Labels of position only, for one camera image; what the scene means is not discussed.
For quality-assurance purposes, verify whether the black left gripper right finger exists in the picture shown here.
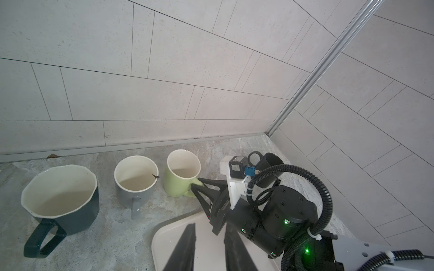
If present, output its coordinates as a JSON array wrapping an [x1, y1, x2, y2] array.
[[224, 223, 258, 271]]

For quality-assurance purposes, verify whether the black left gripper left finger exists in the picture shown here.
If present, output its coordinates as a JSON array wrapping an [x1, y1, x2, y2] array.
[[163, 223, 196, 271]]

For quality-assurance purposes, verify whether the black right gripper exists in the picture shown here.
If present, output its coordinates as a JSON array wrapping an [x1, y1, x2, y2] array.
[[191, 178, 318, 259]]

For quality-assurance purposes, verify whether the light green mug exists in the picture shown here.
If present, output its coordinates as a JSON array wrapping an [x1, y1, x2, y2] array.
[[163, 149, 203, 198]]

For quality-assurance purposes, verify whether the black mug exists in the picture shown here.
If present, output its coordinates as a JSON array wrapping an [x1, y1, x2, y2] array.
[[247, 151, 284, 189]]

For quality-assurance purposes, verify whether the grey mug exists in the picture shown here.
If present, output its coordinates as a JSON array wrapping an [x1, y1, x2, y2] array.
[[114, 155, 159, 220]]

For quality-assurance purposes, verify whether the dark green mug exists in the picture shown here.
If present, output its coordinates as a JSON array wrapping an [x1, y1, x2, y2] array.
[[21, 164, 99, 259]]

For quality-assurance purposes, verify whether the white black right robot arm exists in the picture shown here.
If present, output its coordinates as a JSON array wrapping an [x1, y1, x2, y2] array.
[[191, 178, 434, 271]]

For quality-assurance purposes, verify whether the beige drying mat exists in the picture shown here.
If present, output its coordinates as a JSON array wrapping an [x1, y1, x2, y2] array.
[[151, 208, 282, 271]]

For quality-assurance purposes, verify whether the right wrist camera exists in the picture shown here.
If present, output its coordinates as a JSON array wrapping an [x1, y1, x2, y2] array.
[[220, 155, 259, 210]]

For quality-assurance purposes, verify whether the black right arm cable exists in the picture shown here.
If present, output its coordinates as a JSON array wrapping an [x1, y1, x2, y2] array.
[[245, 164, 428, 271]]

